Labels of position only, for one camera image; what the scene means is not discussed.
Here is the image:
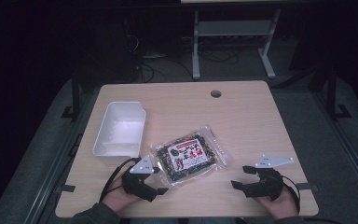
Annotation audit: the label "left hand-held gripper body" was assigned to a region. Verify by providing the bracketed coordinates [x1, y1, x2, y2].
[121, 155, 158, 203]

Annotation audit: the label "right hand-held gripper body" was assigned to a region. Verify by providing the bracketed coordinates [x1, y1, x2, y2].
[242, 154, 295, 202]

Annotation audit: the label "clear snack packet red label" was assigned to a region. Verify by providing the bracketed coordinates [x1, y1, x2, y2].
[148, 124, 233, 188]

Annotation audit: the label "white plastic container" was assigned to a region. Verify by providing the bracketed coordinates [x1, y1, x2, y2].
[91, 101, 147, 165]

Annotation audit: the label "person's left hand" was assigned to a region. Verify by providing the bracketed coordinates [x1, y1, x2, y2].
[102, 177, 143, 214]

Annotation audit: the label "person's right hand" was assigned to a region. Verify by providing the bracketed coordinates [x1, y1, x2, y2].
[254, 186, 299, 220]

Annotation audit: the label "black metal stand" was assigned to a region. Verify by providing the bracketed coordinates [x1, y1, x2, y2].
[324, 63, 352, 121]
[61, 69, 82, 122]

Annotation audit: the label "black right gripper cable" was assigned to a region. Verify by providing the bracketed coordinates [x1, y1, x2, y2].
[281, 175, 301, 215]

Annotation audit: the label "black strap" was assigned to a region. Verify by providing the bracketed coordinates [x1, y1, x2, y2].
[55, 184, 76, 193]
[296, 182, 321, 192]

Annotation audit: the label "black floor cables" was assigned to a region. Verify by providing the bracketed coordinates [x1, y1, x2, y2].
[134, 46, 241, 84]

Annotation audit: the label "white metal desk frame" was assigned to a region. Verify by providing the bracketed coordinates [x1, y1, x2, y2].
[191, 8, 282, 81]

